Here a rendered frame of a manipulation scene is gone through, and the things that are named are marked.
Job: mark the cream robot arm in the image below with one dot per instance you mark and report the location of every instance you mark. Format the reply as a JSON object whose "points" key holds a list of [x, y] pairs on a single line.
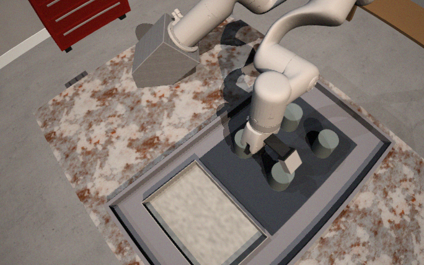
{"points": [[284, 75]]}

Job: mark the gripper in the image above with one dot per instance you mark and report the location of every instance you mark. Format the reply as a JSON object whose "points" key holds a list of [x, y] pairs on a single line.
{"points": [[254, 139]]}

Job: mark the clear glass jar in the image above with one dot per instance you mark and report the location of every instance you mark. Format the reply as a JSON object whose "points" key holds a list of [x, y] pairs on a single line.
{"points": [[325, 143], [292, 117], [238, 147], [278, 180]]}

